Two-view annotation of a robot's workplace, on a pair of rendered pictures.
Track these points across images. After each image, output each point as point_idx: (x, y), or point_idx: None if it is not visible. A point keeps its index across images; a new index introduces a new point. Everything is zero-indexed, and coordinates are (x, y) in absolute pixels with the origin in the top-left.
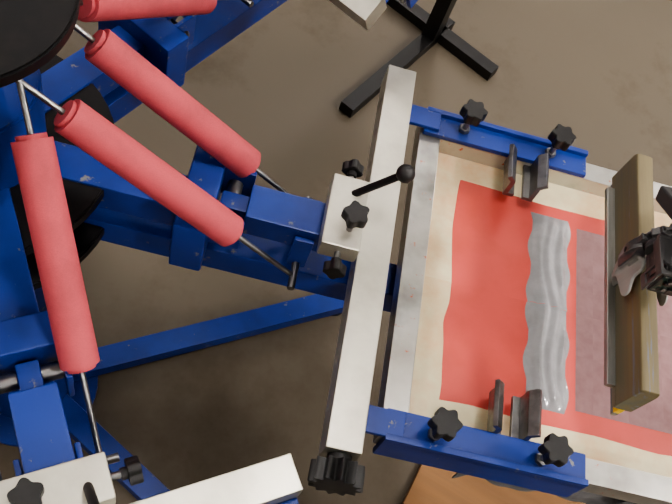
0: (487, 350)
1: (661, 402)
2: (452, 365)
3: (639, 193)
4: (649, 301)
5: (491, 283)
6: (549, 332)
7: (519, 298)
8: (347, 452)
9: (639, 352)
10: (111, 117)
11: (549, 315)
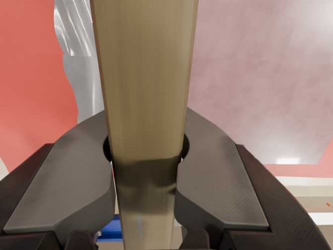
0: (36, 128)
1: (236, 139)
2: (7, 150)
3: None
4: (147, 247)
5: (2, 36)
6: (100, 94)
7: (51, 51)
8: None
9: None
10: None
11: (97, 70)
